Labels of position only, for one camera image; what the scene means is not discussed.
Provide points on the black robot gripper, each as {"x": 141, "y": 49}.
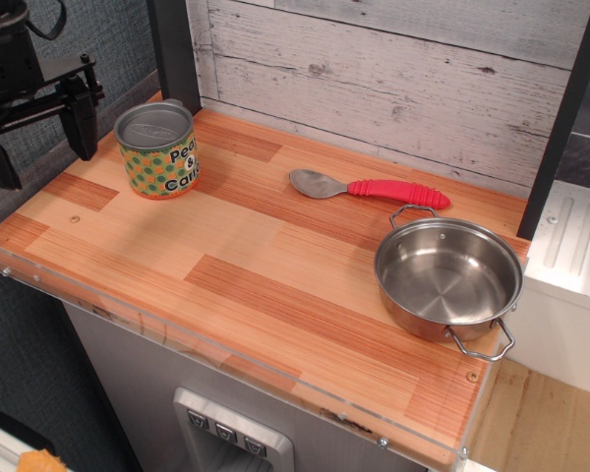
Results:
{"x": 32, "y": 88}

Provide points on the stainless steel pot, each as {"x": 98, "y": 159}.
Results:
{"x": 450, "y": 280}

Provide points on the peas and carrots can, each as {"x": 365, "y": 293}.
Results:
{"x": 158, "y": 144}

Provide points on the clear acrylic edge guard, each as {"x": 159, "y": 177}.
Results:
{"x": 301, "y": 322}

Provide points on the orange object at corner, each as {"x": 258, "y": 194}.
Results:
{"x": 40, "y": 461}

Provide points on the grey dispenser panel with buttons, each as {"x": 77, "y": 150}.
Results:
{"x": 221, "y": 439}

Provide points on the white sink drainboard unit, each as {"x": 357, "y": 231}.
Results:
{"x": 551, "y": 324}

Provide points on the dark grey vertical post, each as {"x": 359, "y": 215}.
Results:
{"x": 174, "y": 53}

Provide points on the red handled metal spoon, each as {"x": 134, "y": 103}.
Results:
{"x": 316, "y": 185}

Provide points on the dark grey right post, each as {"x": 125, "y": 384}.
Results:
{"x": 573, "y": 96}

